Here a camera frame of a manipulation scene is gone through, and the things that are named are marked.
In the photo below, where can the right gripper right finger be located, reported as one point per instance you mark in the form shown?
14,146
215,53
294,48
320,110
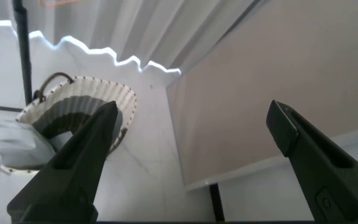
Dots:
346,193

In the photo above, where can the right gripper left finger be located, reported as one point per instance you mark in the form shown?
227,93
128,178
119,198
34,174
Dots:
64,193

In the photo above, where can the white laundry basket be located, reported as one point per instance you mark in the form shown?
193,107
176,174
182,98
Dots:
82,90

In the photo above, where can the black clothes rack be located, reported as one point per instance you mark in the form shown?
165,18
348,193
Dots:
23,46

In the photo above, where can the pink clothes hanger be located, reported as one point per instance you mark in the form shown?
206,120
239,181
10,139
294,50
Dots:
54,4

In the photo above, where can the pale grey shorts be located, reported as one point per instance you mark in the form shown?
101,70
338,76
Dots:
11,146

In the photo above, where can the white curtain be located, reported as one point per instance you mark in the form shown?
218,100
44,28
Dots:
135,25

